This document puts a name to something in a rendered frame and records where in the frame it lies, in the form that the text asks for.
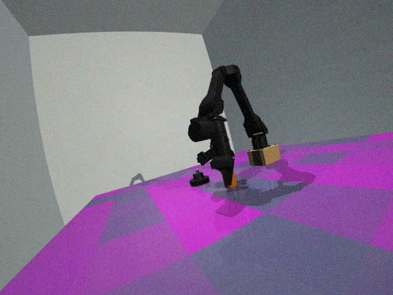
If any orange knob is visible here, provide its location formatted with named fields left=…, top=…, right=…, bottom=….
left=222, top=171, right=237, bottom=189

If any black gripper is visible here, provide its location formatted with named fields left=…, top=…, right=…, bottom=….
left=210, top=135, right=235, bottom=186

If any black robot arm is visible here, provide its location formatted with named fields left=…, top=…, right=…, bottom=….
left=188, top=65, right=271, bottom=166

